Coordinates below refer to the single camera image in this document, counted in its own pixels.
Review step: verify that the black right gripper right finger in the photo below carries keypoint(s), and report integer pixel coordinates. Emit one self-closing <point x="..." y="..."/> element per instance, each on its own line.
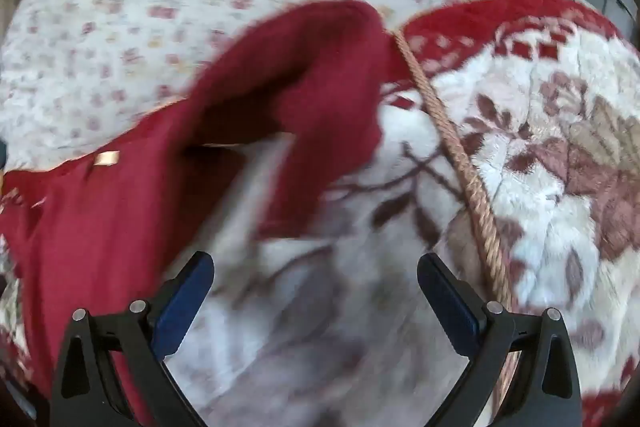
<point x="544" y="390"/>

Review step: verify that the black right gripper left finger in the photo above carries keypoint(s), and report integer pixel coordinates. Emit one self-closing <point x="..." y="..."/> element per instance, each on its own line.
<point x="87" y="389"/>

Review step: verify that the white red floral plush blanket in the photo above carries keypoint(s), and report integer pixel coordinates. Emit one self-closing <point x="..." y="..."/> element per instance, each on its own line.
<point x="547" y="106"/>

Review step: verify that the dark red knit garment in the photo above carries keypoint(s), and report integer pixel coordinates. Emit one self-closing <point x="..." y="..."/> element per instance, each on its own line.
<point x="101" y="231"/>

